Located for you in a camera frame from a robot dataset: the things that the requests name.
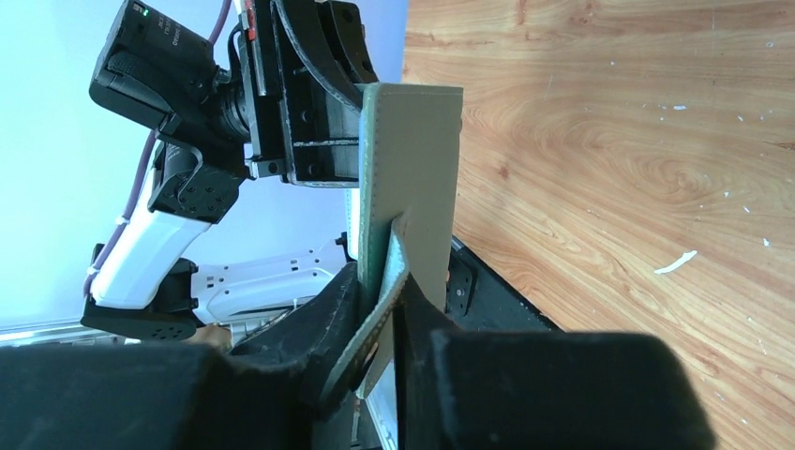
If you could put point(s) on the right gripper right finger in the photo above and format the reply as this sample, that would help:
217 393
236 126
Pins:
460 389

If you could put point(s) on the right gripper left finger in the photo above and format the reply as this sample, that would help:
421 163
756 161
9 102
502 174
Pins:
269 392

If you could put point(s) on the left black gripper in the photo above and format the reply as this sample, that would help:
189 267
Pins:
288 105

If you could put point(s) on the green card holder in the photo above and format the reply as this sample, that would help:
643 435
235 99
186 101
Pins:
408 174

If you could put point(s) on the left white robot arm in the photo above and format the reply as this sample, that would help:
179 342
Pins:
140 284

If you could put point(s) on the white debris scrap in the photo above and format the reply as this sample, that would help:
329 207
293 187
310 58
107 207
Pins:
684 258

